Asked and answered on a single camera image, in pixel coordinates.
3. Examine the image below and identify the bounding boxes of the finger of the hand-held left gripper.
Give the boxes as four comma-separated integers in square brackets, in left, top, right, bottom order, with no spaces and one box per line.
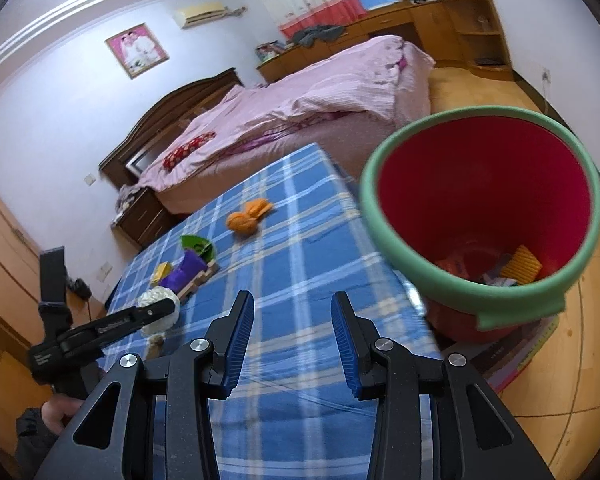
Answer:
[92,298,177,349]

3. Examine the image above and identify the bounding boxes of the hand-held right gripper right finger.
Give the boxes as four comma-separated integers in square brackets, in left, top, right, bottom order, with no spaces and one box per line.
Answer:
[332,291,554,480]

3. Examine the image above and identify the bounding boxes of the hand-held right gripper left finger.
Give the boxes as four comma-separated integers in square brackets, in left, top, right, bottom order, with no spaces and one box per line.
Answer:
[32,290,255,480]

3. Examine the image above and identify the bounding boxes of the red bucket with green rim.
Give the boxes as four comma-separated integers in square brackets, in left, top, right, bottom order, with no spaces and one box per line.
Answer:
[358,106,600,345]

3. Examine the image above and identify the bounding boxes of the person's left forearm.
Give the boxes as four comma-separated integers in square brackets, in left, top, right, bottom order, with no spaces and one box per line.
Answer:
[15,407,62,480]

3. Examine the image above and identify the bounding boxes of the person's left hand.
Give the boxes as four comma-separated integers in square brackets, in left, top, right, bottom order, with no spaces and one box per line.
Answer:
[43,393,84,434]

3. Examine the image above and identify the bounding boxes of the small yellow box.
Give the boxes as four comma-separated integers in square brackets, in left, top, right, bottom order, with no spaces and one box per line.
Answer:
[150,262,174,286]

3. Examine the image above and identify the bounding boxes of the purple box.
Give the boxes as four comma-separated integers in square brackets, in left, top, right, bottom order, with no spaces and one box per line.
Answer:
[159,250,209,292]

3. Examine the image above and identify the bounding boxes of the black charger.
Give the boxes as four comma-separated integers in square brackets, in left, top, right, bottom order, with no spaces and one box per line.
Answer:
[67,277,94,301]

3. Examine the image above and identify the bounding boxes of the wooden block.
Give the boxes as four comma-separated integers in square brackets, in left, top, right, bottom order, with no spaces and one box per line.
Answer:
[175,262,219,302]

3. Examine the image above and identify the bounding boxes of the blue plaid cloth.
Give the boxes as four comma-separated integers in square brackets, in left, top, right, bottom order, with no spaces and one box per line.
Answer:
[75,142,451,480]

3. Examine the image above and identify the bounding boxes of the green paper wrapper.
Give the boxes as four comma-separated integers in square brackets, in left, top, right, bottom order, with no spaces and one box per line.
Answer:
[179,234,216,261]

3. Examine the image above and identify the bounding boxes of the dark wooden nightstand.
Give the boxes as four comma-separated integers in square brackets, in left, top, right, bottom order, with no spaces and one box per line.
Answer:
[110,187,174,251]

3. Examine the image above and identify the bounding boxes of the pale cloth bundle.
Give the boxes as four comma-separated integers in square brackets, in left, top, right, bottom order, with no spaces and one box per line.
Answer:
[114,184,142,222]

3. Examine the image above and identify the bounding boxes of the framed board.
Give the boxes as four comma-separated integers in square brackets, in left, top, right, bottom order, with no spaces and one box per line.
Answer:
[124,144,157,177]

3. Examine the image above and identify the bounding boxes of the patterned floor mat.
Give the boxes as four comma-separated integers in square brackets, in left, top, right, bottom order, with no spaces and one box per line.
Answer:
[477,314,562,393]

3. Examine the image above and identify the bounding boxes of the red patterned pillow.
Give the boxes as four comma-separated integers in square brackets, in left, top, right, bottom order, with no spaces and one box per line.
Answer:
[162,131,217,171]

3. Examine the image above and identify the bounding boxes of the dark wooden headboard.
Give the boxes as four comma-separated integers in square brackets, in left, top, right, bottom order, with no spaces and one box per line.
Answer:
[98,67,245,191]

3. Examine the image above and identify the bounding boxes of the bed with pink quilt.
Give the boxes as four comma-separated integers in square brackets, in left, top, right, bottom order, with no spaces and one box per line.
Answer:
[137,35,436,194]

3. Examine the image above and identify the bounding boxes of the framed wedding photo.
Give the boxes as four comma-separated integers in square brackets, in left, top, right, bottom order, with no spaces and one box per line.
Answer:
[104,22,170,80]

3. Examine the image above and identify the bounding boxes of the small photo frames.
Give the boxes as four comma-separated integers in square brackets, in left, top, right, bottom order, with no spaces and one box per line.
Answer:
[255,39,286,61]

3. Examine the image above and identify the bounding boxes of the grey clothes heap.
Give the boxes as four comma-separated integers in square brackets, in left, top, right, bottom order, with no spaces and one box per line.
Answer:
[289,23,346,47]

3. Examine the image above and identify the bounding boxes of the wooden desk cabinet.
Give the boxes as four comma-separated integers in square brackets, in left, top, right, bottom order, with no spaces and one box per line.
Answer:
[255,0,514,84]

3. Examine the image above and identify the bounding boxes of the wall air conditioner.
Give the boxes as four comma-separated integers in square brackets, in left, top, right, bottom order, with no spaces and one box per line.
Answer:
[174,2,230,30]

